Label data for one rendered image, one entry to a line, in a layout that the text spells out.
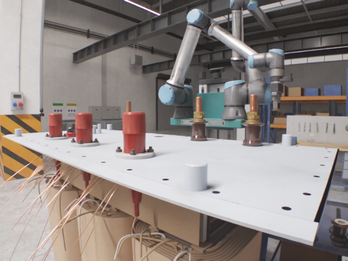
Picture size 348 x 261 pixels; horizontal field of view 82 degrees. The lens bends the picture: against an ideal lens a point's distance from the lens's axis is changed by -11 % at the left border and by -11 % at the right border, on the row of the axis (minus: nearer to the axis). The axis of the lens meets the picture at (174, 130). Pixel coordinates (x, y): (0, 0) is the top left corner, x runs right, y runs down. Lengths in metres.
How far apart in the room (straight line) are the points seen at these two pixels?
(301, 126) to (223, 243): 5.06
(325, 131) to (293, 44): 8.01
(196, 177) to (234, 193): 0.07
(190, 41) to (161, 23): 7.88
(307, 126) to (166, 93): 4.42
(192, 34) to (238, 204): 1.48
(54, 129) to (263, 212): 1.09
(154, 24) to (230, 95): 8.40
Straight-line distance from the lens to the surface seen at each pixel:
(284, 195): 0.40
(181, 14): 8.96
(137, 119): 0.66
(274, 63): 1.43
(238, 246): 0.80
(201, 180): 0.38
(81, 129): 0.94
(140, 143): 0.67
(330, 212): 1.69
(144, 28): 10.25
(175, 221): 0.75
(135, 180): 0.46
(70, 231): 1.43
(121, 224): 0.97
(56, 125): 1.24
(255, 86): 1.62
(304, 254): 1.50
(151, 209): 0.81
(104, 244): 1.04
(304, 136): 5.72
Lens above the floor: 1.49
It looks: 4 degrees down
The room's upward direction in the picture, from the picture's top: straight up
